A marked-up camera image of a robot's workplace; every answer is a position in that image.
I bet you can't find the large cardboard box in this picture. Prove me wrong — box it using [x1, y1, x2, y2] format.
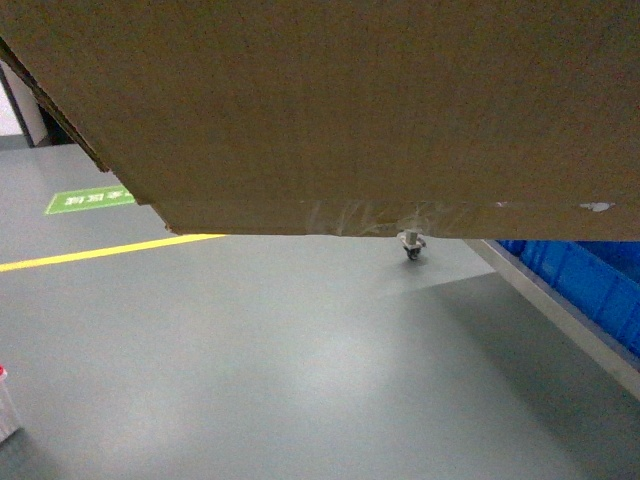
[1, 1, 639, 241]

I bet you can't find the black caster wheel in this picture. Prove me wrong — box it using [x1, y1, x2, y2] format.
[397, 230, 426, 261]

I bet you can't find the green floor sign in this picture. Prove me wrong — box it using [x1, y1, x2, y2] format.
[44, 185, 136, 215]

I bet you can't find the blue plastic bin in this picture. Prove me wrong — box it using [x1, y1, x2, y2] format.
[498, 240, 639, 355]

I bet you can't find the white red-capped container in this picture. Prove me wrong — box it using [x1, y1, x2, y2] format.
[0, 366, 21, 443]

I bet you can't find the metal shelf frame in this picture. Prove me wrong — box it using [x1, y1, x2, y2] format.
[465, 239, 639, 398]

